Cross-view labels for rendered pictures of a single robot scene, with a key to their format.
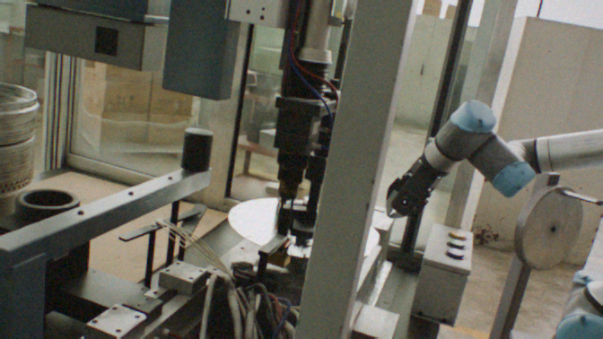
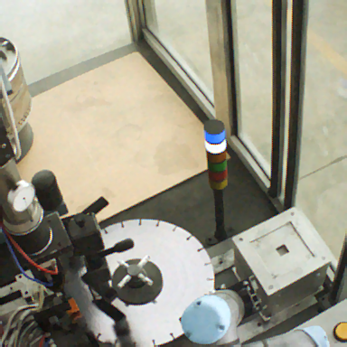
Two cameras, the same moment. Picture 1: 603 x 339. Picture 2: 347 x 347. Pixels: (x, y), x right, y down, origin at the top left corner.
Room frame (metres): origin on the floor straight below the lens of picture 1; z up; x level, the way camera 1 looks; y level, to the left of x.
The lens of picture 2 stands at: (0.76, -0.65, 2.13)
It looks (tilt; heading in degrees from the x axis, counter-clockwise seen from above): 53 degrees down; 57
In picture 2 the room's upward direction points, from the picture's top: 10 degrees counter-clockwise
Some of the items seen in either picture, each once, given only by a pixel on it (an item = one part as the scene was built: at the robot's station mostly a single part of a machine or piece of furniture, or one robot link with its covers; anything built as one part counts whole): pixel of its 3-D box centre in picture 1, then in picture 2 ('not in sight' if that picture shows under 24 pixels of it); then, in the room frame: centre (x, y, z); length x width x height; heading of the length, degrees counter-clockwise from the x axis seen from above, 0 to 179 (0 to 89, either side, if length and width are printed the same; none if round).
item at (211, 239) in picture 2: not in sight; (220, 232); (1.37, 0.03, 0.76); 0.09 x 0.03 x 0.03; 164
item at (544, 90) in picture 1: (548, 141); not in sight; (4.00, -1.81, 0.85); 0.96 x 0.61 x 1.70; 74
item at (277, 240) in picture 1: (271, 258); (58, 316); (0.89, 0.03, 0.95); 0.10 x 0.03 x 0.07; 164
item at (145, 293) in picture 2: (306, 220); (135, 279); (1.08, -0.03, 0.96); 0.11 x 0.11 x 0.03
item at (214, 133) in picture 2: not in sight; (214, 131); (1.37, 0.03, 1.14); 0.05 x 0.04 x 0.03; 74
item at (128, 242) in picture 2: not in sight; (108, 242); (1.02, -0.07, 1.21); 0.08 x 0.06 x 0.03; 164
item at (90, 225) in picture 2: (326, 132); (90, 248); (1.00, -0.03, 1.17); 0.06 x 0.05 x 0.20; 155
